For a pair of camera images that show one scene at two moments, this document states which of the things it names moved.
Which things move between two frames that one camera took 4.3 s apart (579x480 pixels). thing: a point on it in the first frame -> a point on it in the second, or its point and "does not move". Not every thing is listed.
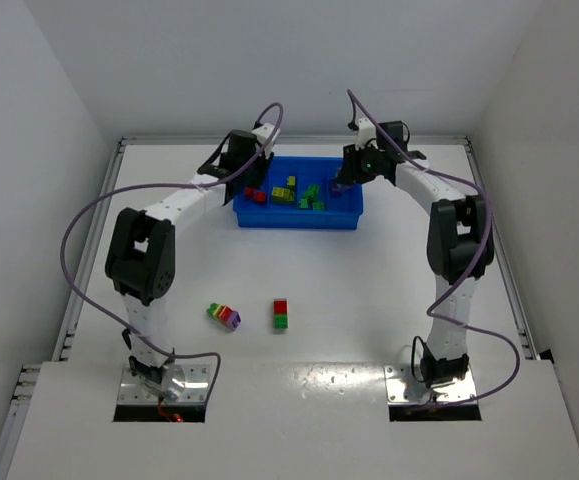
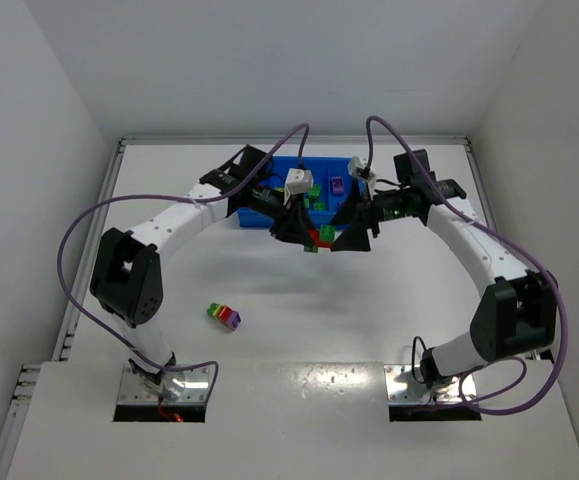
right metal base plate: (403, 389) does not move
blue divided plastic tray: (297, 192) does not move
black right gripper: (345, 174) -> (365, 215)
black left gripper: (251, 173) -> (283, 216)
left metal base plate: (197, 378) does not move
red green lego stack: (281, 313) -> (320, 238)
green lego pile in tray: (310, 199) does not move
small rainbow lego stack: (224, 314) does not move
